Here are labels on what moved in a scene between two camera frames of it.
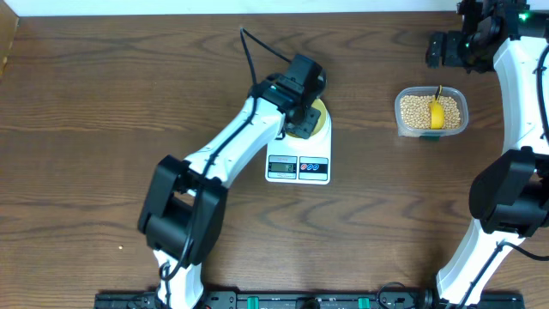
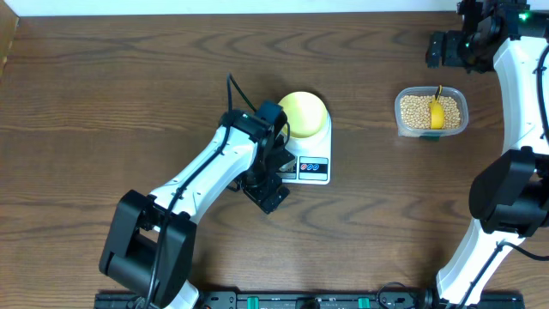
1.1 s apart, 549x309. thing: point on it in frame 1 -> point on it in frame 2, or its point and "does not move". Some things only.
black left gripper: [305, 123] -> [268, 199]
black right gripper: [450, 57] does not move
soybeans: [414, 112] does not move
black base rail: [301, 300] does not move
